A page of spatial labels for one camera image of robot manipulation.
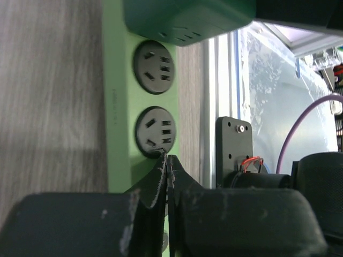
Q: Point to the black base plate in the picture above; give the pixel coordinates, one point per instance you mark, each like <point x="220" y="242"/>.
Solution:
<point x="233" y="145"/>

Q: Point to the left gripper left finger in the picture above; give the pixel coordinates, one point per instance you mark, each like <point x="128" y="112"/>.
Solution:
<point x="90" y="224"/>

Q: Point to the aluminium frame rail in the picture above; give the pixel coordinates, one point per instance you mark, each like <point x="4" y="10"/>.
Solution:
<point x="219" y="95"/>

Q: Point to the green patterned cube adapter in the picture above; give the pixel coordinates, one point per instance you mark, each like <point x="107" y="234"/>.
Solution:
<point x="185" y="22"/>

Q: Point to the green power strip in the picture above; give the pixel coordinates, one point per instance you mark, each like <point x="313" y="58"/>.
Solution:
<point x="125" y="98"/>

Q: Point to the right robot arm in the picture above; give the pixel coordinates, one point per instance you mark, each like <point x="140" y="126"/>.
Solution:
<point x="318" y="177"/>

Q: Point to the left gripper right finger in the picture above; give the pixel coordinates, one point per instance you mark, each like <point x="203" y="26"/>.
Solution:
<point x="238" y="222"/>

